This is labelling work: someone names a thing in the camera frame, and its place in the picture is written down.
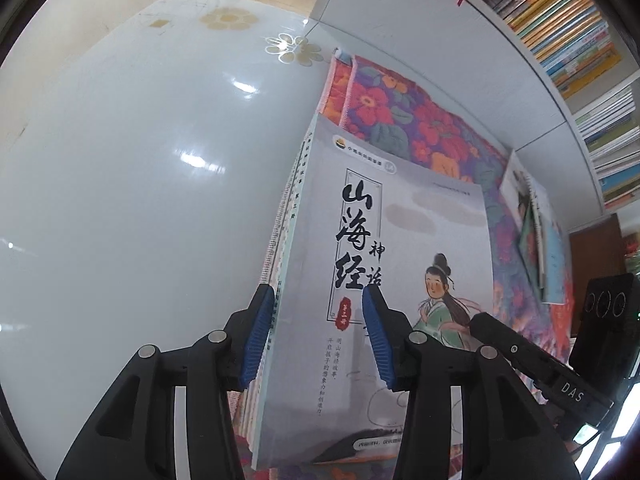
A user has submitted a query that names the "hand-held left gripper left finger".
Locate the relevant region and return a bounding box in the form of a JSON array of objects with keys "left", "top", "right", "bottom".
[{"left": 55, "top": 284, "right": 275, "bottom": 480}]

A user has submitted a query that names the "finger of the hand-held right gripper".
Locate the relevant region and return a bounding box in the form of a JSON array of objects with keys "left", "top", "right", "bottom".
[{"left": 470, "top": 312, "right": 561, "bottom": 386}]

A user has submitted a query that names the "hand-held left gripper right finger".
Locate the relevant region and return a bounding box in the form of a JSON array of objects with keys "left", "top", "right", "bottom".
[{"left": 362, "top": 285, "right": 581, "bottom": 480}]

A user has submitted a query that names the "light blue book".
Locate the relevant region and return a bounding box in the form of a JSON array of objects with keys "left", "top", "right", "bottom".
[{"left": 540, "top": 215, "right": 568, "bottom": 306}]

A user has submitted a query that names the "grey book with green-robed figure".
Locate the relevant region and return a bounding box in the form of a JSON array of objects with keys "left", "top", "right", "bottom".
[{"left": 250, "top": 112, "right": 496, "bottom": 471}]

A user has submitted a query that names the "stack of books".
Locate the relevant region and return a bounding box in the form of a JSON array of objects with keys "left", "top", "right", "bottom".
[{"left": 227, "top": 125, "right": 313, "bottom": 453}]

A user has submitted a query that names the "row of colourful books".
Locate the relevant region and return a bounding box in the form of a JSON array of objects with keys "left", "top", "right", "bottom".
[{"left": 435, "top": 0, "right": 640, "bottom": 211}]

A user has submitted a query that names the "brown cabinet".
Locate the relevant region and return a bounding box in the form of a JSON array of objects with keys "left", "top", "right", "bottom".
[{"left": 567, "top": 212, "right": 633, "bottom": 366}]

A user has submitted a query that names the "floral blanket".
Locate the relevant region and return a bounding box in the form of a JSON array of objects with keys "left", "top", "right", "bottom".
[{"left": 225, "top": 52, "right": 588, "bottom": 480}]

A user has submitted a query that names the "pale gold flower decal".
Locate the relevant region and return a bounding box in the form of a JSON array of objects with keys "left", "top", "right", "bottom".
[{"left": 264, "top": 33, "right": 323, "bottom": 67}]

